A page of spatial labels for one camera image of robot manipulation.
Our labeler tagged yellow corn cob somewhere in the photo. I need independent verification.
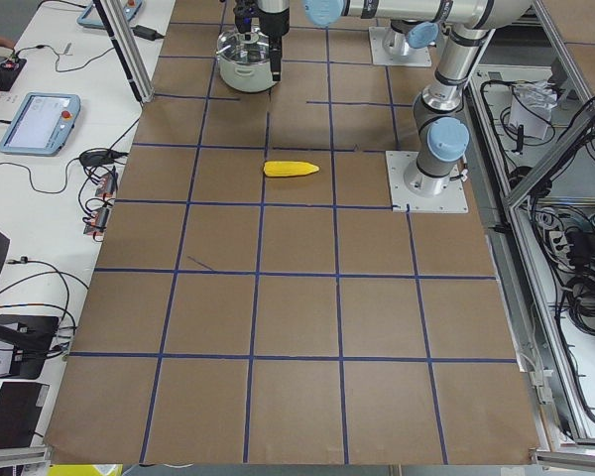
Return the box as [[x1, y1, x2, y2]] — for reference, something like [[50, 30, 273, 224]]
[[263, 161, 320, 178]]

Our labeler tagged aluminium frame post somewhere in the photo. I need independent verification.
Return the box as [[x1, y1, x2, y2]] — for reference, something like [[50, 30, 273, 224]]
[[93, 0, 155, 104]]

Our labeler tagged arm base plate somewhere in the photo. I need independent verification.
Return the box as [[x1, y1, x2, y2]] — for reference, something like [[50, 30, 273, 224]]
[[369, 27, 432, 67], [386, 151, 469, 214]]

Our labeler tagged blue teach pendant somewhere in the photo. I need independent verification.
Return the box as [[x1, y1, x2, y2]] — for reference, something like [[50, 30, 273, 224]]
[[0, 92, 81, 157], [76, 0, 148, 30]]

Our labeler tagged black power adapter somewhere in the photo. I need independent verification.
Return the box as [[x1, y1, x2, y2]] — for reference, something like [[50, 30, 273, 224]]
[[132, 25, 165, 41]]

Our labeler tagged glass pot lid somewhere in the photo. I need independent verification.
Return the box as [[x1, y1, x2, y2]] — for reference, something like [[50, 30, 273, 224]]
[[216, 28, 270, 65]]

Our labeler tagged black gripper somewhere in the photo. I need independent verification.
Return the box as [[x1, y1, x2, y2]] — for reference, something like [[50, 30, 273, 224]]
[[233, 0, 290, 82]]

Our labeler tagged pale green cooking pot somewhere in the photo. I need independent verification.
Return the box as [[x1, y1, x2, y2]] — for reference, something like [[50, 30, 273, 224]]
[[216, 55, 276, 93]]

